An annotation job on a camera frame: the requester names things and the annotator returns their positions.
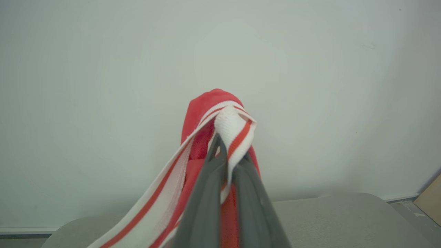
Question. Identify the red Bulls basketball shorts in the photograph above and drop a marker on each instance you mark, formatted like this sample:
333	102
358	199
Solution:
200	110

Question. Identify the brown cardboard panel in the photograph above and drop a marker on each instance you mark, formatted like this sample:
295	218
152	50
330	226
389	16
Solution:
430	203

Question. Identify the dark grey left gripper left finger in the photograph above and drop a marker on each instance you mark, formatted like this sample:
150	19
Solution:
203	206

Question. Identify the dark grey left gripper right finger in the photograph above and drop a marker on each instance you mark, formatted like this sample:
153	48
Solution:
256	213

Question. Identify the white wall skirting board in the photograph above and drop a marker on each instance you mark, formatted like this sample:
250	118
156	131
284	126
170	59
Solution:
27	230

